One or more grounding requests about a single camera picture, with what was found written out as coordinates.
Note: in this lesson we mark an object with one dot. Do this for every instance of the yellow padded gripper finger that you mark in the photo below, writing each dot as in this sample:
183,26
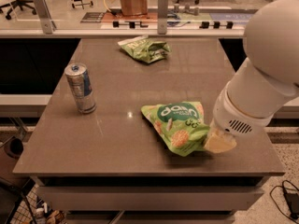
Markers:
218,141

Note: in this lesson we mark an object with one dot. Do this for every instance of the green rice chip bag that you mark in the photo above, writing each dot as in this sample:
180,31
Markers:
181,125

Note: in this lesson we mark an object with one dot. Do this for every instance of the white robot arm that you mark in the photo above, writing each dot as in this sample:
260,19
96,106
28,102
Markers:
266,80

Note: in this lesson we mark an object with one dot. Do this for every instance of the green jalapeno chip bag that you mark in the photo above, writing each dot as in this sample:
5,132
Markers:
145,49

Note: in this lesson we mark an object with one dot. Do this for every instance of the silver blue energy drink can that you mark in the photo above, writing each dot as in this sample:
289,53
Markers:
80,85

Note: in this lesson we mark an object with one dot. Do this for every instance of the grey table drawer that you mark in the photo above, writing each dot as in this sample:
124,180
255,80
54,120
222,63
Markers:
150,198

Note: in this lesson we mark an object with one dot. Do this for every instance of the black office chair left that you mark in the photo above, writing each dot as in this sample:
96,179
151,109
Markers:
17,3

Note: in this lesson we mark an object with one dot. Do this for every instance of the black power adapter with cable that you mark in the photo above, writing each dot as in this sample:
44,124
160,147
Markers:
291,197

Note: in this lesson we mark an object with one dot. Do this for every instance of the centre metal glass post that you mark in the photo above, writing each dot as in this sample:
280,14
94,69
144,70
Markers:
162,17

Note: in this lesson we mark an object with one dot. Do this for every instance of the metal glass post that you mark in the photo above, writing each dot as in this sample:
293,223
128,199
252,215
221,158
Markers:
43,13
162,17

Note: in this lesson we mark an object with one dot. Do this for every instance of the left metal glass post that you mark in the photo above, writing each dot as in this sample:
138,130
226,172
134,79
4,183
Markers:
43,13

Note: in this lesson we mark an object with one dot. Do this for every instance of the black wire basket cart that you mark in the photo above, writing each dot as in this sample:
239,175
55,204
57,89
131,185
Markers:
16,207

